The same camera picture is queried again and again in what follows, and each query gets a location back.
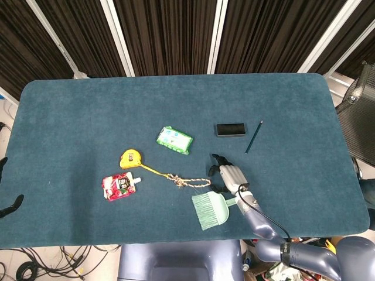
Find dark green pencil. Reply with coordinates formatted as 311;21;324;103
244;119;264;155

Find yellow tape measure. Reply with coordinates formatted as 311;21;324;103
119;149;170;179

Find blue robot torso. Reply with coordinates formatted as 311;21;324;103
118;239;244;281

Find black felt board eraser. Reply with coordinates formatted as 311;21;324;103
216;122;248;138

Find teal velvet table cloth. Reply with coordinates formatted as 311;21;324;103
0;73;370;249

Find green wet wipes pack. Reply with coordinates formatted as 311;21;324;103
155;126;194;155

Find mint green hand brush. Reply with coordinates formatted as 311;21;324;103
191;193;238;231

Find red spouted drink pouch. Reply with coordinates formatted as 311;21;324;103
101;172;142;203

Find black mesh chair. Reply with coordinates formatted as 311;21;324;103
335;60;375;167

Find white frame post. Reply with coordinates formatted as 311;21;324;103
99;0;136;77
207;0;229;74
25;0;90;80
323;16;375;78
297;0;360;74

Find braided twine rope loop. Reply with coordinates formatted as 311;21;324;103
166;173;212;190

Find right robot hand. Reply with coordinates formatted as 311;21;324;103
207;153;250;196

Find black pleated curtain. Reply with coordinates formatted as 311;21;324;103
215;0;348;74
36;0;127;78
307;0;375;74
0;0;74;100
112;0;218;76

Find black floor cable coil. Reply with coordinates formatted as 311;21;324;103
16;259;38;279

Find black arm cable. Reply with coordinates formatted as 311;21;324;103
237;183;292;244

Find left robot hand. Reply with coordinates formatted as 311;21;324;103
0;157;25;219

